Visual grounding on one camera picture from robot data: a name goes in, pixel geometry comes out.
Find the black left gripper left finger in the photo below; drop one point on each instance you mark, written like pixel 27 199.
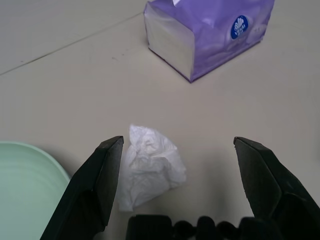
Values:
pixel 87 190

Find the white tissue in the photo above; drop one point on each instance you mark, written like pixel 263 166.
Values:
pixel 150 167

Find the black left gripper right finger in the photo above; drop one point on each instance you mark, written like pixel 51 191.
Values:
pixel 270 187

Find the purple tissue pack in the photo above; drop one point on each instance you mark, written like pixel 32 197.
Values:
pixel 212 37

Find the light green plate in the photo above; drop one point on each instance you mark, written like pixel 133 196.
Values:
pixel 27 187

